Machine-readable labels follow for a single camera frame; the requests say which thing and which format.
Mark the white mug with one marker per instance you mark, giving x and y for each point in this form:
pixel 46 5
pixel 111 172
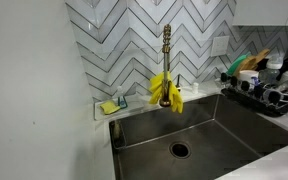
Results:
pixel 247 76

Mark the white wall outlet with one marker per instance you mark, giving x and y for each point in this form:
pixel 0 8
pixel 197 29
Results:
pixel 220 46

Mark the round wooden cutting board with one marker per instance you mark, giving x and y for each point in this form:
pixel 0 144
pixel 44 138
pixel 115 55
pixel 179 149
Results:
pixel 245 65

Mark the dark soap dispenser pump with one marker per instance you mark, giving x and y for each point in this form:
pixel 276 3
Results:
pixel 178 85

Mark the yellow sponge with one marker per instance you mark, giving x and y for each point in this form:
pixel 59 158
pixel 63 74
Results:
pixel 109 107

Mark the clear baby bottle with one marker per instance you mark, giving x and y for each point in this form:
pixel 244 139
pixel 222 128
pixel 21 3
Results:
pixel 270 71

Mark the clear soap bottle blue label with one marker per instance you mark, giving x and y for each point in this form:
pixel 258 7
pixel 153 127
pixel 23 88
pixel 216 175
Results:
pixel 122 101

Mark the small white bottle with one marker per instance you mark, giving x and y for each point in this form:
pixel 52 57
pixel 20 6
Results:
pixel 195 88

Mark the sink drain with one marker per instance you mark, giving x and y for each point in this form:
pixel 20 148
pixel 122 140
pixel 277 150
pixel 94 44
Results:
pixel 180 150

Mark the stainless steel sink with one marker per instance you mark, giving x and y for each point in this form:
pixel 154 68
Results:
pixel 217 143

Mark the steel dish rack black pegs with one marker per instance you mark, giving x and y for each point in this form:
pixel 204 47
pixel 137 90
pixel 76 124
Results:
pixel 250 100

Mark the green cutting board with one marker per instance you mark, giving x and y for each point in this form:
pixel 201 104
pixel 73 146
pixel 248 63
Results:
pixel 236 65

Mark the white upper cabinet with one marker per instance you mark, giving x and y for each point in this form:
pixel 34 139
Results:
pixel 264 11

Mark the gold spring kitchen faucet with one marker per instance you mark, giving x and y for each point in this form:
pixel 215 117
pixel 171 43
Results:
pixel 166 60

